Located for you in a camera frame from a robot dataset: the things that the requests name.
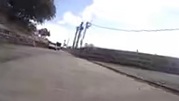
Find utility pole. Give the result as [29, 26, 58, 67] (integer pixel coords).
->
[79, 20, 92, 50]
[71, 25, 80, 51]
[75, 21, 85, 50]

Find white vehicle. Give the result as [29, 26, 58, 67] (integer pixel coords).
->
[47, 42, 58, 51]

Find grey asphalt road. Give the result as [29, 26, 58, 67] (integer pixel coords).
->
[0, 40, 179, 101]

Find raised grey pavement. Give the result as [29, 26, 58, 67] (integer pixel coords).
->
[90, 59, 179, 98]

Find overhead wires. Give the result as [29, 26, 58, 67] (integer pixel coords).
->
[88, 8, 179, 41]

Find grey concrete wall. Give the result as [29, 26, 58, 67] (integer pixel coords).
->
[65, 41, 179, 76]

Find stone retaining wall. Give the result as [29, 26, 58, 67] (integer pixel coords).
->
[0, 20, 52, 51]

